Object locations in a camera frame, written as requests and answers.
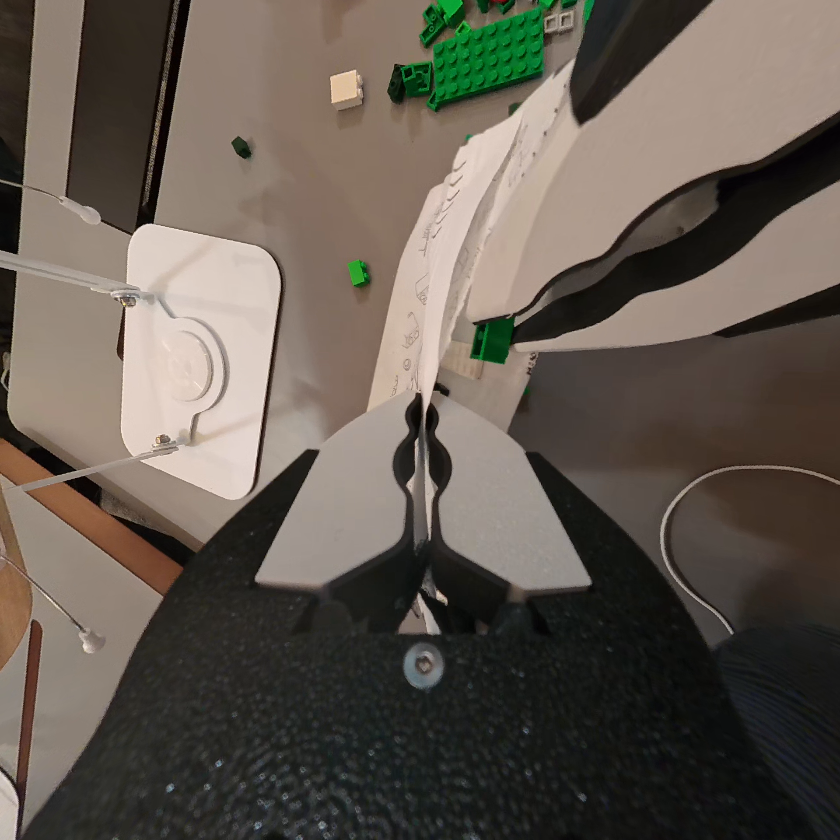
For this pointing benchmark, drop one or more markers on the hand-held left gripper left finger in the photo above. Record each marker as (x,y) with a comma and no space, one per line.
(341,518)

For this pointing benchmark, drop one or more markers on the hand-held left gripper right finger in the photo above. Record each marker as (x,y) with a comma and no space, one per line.
(512,518)

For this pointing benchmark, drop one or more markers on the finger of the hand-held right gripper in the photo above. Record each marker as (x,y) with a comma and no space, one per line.
(754,262)
(656,151)

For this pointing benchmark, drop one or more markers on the white plate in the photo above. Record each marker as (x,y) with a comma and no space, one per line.
(466,362)

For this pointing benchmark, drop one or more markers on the white printed paper bag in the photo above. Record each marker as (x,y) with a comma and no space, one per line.
(433,262)

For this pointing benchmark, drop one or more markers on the white desk with wooden edge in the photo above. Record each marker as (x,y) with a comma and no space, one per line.
(98,590)

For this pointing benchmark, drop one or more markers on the grey desk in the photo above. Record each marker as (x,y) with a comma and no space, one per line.
(315,197)

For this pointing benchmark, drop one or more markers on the green studded plate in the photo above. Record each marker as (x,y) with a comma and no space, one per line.
(489,56)

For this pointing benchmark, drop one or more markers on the white metal stand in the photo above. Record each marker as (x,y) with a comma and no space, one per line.
(243,328)

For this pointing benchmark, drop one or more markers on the dark green two-stud brick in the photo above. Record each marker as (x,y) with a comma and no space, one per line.
(396,82)

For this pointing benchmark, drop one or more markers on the white brick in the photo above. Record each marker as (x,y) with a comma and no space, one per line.
(346,90)

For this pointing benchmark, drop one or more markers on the person's torso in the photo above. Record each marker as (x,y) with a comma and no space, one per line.
(787,722)

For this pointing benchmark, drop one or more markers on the dark green small brick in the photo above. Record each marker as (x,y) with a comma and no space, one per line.
(241,147)

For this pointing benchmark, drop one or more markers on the black tablet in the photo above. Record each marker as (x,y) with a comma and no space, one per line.
(118,98)

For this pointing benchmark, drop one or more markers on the green bracket piece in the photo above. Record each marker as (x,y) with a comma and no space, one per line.
(418,77)

